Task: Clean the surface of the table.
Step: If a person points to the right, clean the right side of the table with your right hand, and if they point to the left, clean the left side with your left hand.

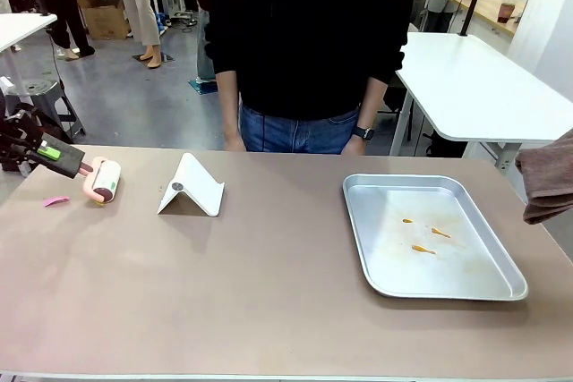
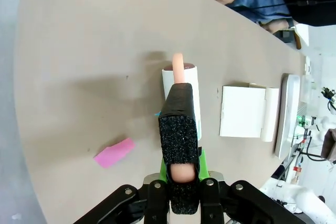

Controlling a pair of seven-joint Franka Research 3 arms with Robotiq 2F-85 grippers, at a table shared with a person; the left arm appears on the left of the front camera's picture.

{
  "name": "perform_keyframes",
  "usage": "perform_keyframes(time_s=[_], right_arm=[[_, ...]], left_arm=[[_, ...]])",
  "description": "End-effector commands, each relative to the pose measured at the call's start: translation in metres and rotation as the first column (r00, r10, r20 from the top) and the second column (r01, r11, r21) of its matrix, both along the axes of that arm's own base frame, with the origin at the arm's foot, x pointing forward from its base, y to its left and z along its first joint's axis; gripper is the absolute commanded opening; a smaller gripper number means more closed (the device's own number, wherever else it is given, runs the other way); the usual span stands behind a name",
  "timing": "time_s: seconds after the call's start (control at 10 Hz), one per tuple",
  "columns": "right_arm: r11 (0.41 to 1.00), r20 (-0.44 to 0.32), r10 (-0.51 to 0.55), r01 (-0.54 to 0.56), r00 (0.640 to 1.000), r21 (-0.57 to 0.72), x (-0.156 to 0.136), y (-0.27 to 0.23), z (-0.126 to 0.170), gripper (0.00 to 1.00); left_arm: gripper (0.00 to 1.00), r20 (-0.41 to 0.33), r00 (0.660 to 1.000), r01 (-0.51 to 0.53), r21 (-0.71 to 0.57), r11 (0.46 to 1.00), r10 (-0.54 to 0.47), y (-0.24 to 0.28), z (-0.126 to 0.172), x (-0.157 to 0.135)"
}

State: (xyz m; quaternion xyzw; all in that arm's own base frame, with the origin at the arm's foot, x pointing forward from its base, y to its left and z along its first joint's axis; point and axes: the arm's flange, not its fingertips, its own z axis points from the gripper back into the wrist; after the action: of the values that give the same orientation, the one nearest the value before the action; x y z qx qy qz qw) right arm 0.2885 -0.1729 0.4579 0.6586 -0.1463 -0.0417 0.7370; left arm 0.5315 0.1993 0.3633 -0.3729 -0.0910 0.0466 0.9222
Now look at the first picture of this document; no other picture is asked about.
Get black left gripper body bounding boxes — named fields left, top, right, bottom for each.
left=0, top=108, right=46, bottom=173

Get pink white lint roller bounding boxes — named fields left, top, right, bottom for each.
left=80, top=156, right=122, bottom=208

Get brown towel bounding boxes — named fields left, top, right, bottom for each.
left=514, top=128, right=573, bottom=225

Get person's left forearm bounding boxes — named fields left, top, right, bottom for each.
left=355, top=76, right=389, bottom=131

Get person's right forearm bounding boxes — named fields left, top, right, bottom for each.
left=216, top=71, right=241, bottom=135

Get person's right hand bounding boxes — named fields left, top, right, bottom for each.
left=223, top=131, right=247, bottom=153

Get person's left hand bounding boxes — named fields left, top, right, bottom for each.
left=343, top=135, right=366, bottom=156

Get grey metal stool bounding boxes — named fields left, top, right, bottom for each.
left=3, top=79, right=87, bottom=138

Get small white table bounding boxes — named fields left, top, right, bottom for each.
left=0, top=13, right=58, bottom=88

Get white folded tablet stand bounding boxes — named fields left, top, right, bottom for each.
left=156, top=152, right=226, bottom=217

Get bystander in black trousers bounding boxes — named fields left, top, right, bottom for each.
left=42, top=0, right=96, bottom=61

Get black floor mat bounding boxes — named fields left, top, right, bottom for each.
left=132, top=51, right=174, bottom=64

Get brown cardboard box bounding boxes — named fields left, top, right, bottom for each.
left=74, top=0, right=132, bottom=41

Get teal floor mat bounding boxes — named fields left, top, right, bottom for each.
left=187, top=77, right=220, bottom=95

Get bystander in beige trousers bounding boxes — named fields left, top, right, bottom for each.
left=111, top=0, right=163, bottom=69

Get bystander in blue jeans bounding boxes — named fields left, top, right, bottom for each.
left=181, top=0, right=218, bottom=83

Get blue jeans of person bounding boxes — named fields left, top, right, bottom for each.
left=238, top=103, right=362, bottom=155

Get person in black shirt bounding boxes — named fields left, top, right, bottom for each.
left=203, top=0, right=420, bottom=122

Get silver metal tray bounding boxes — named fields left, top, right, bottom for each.
left=342, top=174, right=529, bottom=301

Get large white table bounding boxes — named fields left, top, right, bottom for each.
left=389, top=31, right=573, bottom=173

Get wooden top workbench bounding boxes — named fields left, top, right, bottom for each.
left=449, top=0, right=528, bottom=37

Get plastic cup with dark drink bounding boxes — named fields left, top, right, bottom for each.
left=497, top=0, right=517, bottom=24

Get dark bag with straps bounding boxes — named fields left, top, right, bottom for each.
left=17, top=103, right=75, bottom=146

